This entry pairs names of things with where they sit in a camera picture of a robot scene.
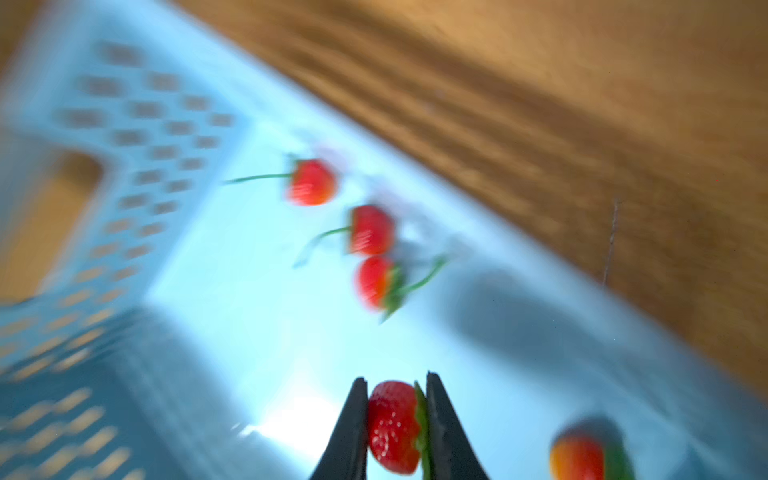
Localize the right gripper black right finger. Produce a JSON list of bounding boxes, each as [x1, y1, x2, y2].
[[426, 372, 489, 480]]

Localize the light blue plastic basket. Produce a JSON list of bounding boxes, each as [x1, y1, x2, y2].
[[1, 1, 767, 479]]

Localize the red strawberry with stem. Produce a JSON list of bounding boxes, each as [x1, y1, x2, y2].
[[294, 204, 396, 267]]

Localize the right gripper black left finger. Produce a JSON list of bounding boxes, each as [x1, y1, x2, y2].
[[310, 377, 368, 480]]

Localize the red strawberry green leaves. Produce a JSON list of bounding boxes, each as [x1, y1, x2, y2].
[[354, 255, 448, 322]]

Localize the orange red strawberry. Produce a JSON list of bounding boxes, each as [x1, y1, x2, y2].
[[549, 417, 636, 480]]

